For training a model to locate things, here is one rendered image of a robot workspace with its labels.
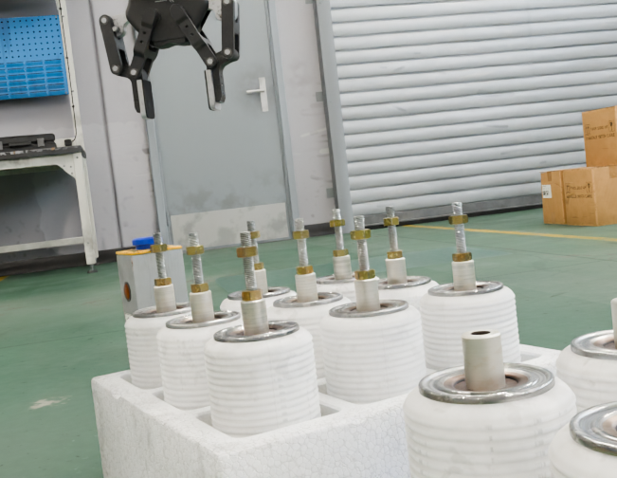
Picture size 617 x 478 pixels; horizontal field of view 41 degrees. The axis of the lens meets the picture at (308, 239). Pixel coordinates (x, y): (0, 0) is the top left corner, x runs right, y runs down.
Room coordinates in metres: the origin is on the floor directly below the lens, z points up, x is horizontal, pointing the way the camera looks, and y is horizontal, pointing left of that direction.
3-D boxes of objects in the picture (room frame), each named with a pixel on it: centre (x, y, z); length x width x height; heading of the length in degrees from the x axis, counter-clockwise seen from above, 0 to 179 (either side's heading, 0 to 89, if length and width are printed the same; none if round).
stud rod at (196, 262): (0.81, 0.11, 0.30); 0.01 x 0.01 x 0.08
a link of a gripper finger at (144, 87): (0.82, 0.14, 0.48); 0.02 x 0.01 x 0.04; 170
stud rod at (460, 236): (0.82, -0.15, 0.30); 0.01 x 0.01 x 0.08
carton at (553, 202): (4.64, -1.54, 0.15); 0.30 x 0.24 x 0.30; 101
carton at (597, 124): (4.35, -1.71, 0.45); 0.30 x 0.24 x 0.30; 14
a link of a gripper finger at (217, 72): (0.80, 0.06, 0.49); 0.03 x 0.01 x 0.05; 80
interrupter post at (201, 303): (0.81, 0.11, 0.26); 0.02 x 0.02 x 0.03
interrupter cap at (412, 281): (0.92, -0.10, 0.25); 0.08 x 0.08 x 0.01
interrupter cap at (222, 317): (0.81, 0.11, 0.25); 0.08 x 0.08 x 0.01
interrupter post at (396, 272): (0.92, -0.10, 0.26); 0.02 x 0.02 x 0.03
